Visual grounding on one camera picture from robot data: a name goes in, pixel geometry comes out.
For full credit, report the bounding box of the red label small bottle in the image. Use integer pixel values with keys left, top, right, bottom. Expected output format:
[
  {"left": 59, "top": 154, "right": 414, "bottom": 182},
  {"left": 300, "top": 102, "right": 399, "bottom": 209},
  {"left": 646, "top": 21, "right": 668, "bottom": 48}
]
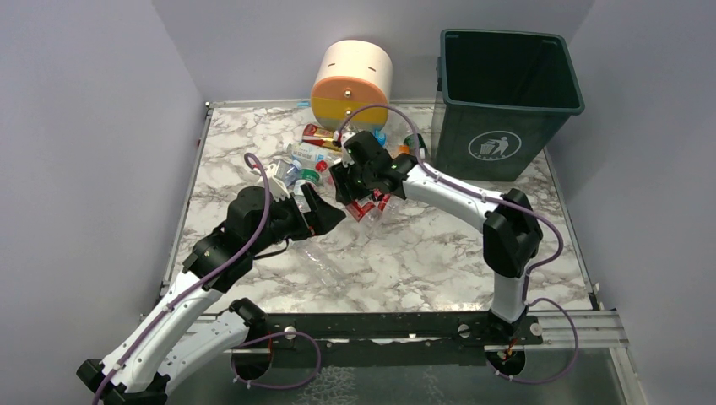
[{"left": 345, "top": 199, "right": 382, "bottom": 225}]

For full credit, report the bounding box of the blue red label bottle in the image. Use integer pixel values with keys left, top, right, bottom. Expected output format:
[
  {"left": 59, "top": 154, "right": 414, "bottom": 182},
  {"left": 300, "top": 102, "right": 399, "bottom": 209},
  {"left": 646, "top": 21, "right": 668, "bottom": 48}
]
[{"left": 372, "top": 189, "right": 403, "bottom": 216}]

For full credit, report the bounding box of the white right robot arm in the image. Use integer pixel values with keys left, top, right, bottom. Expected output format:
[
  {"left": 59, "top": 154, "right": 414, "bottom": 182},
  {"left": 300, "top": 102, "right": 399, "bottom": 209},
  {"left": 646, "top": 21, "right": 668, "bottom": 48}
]
[{"left": 329, "top": 131, "right": 543, "bottom": 336}]

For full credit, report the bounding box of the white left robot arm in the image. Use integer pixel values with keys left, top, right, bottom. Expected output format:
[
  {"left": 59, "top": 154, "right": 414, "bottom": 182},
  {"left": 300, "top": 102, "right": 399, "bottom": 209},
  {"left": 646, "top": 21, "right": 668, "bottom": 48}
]
[{"left": 77, "top": 186, "right": 346, "bottom": 404}]

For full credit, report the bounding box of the green label bottle by bin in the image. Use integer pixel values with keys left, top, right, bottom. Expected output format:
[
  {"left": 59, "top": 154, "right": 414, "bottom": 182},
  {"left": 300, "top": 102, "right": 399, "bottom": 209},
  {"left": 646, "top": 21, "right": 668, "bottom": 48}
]
[{"left": 402, "top": 133, "right": 427, "bottom": 159}]

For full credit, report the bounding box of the dark green plastic bin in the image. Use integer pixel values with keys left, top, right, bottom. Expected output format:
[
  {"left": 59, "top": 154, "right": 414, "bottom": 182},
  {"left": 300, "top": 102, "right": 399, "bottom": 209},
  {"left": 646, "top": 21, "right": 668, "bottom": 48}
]
[{"left": 430, "top": 29, "right": 584, "bottom": 181}]

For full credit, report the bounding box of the blue cap clear bottle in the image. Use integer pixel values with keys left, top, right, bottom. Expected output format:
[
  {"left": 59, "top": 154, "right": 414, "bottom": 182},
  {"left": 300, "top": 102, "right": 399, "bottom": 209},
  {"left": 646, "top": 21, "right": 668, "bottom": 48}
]
[{"left": 373, "top": 130, "right": 387, "bottom": 147}]

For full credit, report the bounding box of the orange label clear bottle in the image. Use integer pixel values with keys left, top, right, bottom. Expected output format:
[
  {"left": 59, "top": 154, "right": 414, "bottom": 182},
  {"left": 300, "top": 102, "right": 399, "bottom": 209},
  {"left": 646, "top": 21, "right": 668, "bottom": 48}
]
[{"left": 396, "top": 144, "right": 411, "bottom": 155}]

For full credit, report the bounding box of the clear bottle on table front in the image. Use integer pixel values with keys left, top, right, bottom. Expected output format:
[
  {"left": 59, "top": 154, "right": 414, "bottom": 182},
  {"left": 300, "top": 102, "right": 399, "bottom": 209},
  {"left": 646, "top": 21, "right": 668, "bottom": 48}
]
[{"left": 292, "top": 240, "right": 347, "bottom": 289}]

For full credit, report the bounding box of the blue label clear bottle left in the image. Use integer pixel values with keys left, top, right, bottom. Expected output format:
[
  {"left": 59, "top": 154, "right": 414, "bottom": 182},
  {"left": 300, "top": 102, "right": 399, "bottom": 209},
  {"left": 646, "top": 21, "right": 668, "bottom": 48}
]
[{"left": 267, "top": 159, "right": 302, "bottom": 188}]

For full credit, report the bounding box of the white label long bottle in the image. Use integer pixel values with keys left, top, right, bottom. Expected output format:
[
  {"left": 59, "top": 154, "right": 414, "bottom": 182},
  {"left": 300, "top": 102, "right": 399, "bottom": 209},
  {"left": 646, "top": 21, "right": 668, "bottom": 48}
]
[{"left": 284, "top": 143, "right": 340, "bottom": 164}]

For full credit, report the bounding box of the red gold label bottle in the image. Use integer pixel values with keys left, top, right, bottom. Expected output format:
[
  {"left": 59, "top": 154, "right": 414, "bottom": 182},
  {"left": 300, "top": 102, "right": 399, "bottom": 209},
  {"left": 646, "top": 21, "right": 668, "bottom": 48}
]
[{"left": 301, "top": 123, "right": 341, "bottom": 152}]

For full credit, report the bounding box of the cream orange round drawer box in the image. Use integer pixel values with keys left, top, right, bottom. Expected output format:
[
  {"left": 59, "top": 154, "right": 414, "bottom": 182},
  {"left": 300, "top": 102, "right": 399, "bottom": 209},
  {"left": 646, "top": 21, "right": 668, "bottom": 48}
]
[{"left": 310, "top": 40, "right": 393, "bottom": 130}]

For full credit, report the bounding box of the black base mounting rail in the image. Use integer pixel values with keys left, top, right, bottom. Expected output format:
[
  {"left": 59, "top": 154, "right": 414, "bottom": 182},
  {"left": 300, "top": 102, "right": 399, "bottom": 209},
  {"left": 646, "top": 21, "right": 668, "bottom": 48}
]
[{"left": 230, "top": 304, "right": 543, "bottom": 380}]

